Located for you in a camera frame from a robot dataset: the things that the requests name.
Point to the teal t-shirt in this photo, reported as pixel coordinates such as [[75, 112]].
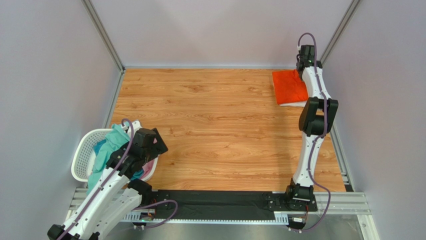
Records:
[[112, 142]]

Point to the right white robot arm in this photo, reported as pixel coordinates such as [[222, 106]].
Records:
[[315, 123]]

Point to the orange t-shirt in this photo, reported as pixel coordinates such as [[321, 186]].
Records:
[[289, 87]]

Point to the folded white t-shirt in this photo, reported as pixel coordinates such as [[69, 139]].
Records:
[[293, 104]]

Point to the pink t-shirt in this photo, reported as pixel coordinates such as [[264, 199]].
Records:
[[149, 169]]

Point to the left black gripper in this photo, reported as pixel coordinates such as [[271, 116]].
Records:
[[159, 147]]

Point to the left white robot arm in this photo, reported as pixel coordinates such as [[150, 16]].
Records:
[[116, 193]]

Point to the white laundry basket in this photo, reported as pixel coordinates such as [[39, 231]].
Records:
[[84, 157]]

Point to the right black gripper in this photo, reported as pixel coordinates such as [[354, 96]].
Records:
[[299, 65]]

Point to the aluminium rail frame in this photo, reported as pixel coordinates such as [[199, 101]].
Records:
[[329, 205]]

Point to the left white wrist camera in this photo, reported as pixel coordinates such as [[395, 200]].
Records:
[[131, 127]]

